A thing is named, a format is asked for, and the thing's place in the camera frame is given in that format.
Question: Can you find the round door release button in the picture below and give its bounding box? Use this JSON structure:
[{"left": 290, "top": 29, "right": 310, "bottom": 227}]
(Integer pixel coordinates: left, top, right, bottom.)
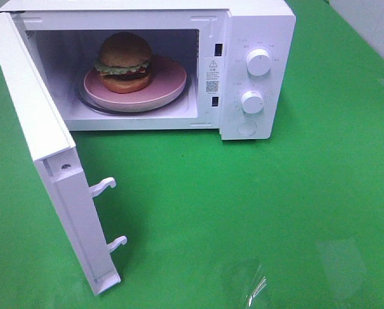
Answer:
[{"left": 237, "top": 120, "right": 257, "bottom": 136}]

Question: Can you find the pink round plate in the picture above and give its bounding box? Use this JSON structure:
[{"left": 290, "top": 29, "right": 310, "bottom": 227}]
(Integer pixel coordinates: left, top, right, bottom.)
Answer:
[{"left": 83, "top": 55, "right": 187, "bottom": 113}]

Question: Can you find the burger with lettuce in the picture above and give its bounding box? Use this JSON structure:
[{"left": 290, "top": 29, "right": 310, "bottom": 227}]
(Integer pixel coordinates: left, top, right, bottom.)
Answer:
[{"left": 94, "top": 32, "right": 152, "bottom": 94}]

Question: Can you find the white microwave door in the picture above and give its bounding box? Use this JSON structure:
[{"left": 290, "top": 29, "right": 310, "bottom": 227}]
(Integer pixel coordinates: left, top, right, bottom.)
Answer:
[{"left": 0, "top": 13, "right": 127, "bottom": 295}]

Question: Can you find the lower white microwave knob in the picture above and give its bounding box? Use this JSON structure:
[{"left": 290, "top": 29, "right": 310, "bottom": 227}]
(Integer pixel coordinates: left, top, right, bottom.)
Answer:
[{"left": 241, "top": 90, "right": 264, "bottom": 114}]

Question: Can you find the white microwave knob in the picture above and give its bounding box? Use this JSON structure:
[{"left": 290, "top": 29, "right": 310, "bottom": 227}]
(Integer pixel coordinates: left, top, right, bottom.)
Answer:
[
  {"left": 241, "top": 90, "right": 264, "bottom": 114},
  {"left": 246, "top": 48, "right": 271, "bottom": 77}
]

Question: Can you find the white microwave oven body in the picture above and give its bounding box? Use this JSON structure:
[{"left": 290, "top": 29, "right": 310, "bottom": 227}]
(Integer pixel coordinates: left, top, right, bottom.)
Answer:
[{"left": 0, "top": 1, "right": 296, "bottom": 140}]

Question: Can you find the upper white microwave knob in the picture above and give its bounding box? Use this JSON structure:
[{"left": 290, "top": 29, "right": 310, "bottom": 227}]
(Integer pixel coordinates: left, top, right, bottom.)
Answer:
[{"left": 246, "top": 48, "right": 271, "bottom": 77}]

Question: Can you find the clear plastic film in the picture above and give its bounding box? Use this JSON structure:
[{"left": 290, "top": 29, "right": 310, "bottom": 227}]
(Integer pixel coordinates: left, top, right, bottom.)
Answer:
[{"left": 221, "top": 257, "right": 275, "bottom": 308}]

